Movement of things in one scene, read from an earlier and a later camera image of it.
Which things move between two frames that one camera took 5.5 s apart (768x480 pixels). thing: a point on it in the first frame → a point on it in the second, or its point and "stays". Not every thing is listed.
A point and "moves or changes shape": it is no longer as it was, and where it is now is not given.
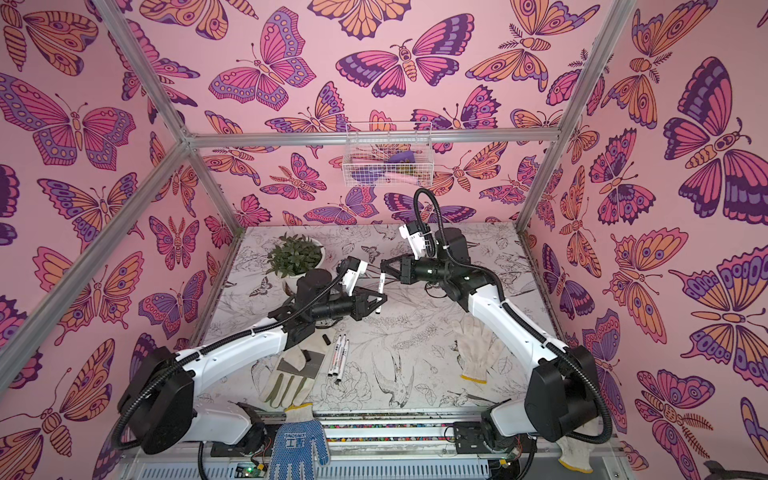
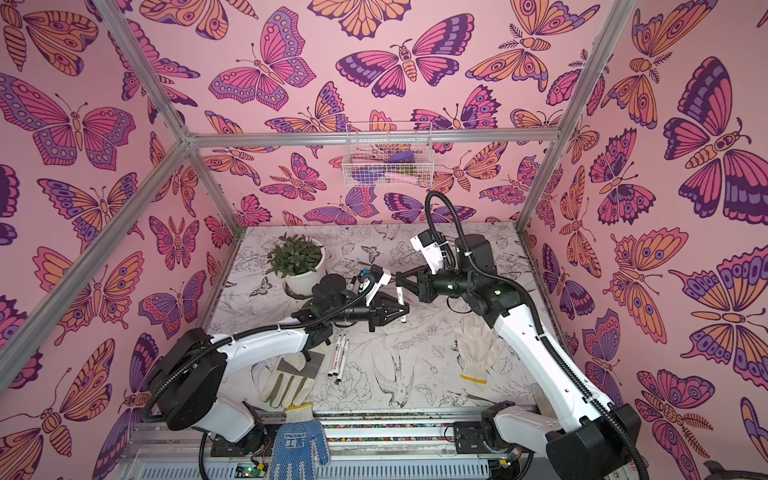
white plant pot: (290, 283) stays
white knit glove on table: (476, 347) stays
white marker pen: (381, 289) moves or changes shape
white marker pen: (343, 362) stays
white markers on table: (332, 366) stays
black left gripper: (360, 308) → (379, 310)
